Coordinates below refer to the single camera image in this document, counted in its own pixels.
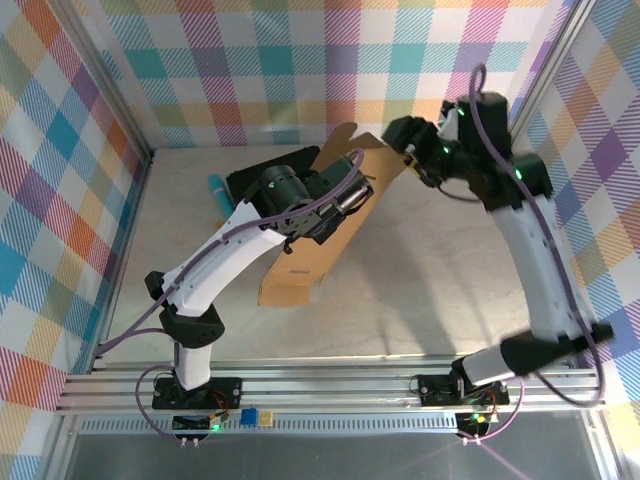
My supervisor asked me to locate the brown cardboard box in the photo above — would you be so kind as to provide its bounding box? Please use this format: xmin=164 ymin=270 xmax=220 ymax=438
xmin=256 ymin=122 xmax=409 ymax=309

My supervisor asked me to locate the teal cylinder tube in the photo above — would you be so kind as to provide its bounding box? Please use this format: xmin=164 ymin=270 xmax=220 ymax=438
xmin=207 ymin=173 xmax=236 ymax=222

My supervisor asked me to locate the controller board with green light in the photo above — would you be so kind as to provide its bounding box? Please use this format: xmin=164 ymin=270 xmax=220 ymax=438
xmin=171 ymin=408 xmax=232 ymax=435
xmin=455 ymin=407 xmax=497 ymax=439

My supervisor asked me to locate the long purple arm cable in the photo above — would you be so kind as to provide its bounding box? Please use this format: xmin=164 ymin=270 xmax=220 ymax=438
xmin=92 ymin=148 xmax=365 ymax=359
xmin=469 ymin=63 xmax=609 ymax=409

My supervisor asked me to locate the aluminium frame post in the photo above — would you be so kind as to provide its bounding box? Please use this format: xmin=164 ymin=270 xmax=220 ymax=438
xmin=49 ymin=0 xmax=155 ymax=164
xmin=499 ymin=0 xmax=597 ymax=156

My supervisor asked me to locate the aluminium floor rail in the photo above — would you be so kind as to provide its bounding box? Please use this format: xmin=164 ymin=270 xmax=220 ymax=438
xmin=91 ymin=149 xmax=155 ymax=375

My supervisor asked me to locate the aluminium rail beam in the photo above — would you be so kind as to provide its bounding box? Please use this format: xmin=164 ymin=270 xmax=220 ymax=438
xmin=53 ymin=353 xmax=609 ymax=417

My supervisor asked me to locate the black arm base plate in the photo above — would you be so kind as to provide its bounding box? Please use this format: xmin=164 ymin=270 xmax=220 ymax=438
xmin=151 ymin=377 xmax=244 ymax=410
xmin=417 ymin=373 xmax=511 ymax=407

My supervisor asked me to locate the slotted metal cable duct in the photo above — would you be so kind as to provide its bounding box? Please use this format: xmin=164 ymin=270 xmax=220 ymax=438
xmin=79 ymin=418 xmax=461 ymax=435

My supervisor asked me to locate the short purple base cable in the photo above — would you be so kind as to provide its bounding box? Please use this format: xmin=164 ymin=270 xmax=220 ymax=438
xmin=135 ymin=364 xmax=182 ymax=444
xmin=462 ymin=377 xmax=526 ymax=445

